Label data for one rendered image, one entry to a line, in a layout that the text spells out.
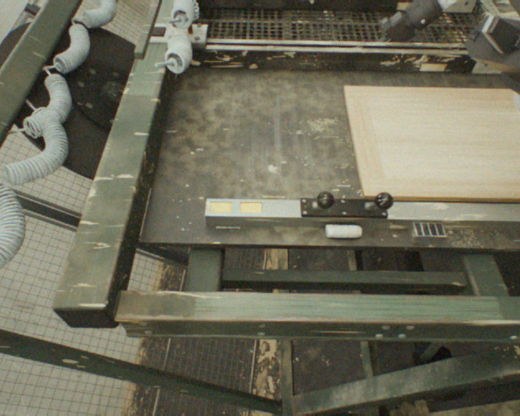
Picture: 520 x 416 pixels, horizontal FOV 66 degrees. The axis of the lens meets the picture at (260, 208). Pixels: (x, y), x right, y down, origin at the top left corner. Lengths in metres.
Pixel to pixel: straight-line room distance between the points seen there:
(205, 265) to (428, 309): 0.48
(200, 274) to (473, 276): 0.63
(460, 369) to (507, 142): 0.67
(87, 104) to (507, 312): 1.44
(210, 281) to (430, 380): 0.81
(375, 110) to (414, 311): 0.64
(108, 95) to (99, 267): 0.96
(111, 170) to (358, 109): 0.72
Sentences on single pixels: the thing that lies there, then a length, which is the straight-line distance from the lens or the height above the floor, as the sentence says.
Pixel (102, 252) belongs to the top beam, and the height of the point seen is 1.84.
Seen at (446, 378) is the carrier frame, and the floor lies 0.79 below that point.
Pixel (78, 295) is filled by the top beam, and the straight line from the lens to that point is 0.82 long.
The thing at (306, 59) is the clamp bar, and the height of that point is 1.44.
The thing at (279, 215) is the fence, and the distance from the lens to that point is 0.92.
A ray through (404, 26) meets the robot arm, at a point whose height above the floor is 1.25.
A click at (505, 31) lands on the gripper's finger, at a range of 0.62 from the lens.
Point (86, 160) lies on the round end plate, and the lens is 1.50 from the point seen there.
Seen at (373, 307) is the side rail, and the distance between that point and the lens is 0.83.
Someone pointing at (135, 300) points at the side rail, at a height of 1.75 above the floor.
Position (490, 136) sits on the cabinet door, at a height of 1.03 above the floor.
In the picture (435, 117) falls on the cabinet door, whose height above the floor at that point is 1.14.
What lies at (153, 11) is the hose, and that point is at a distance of 1.17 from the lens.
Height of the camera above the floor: 2.02
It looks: 30 degrees down
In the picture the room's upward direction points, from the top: 64 degrees counter-clockwise
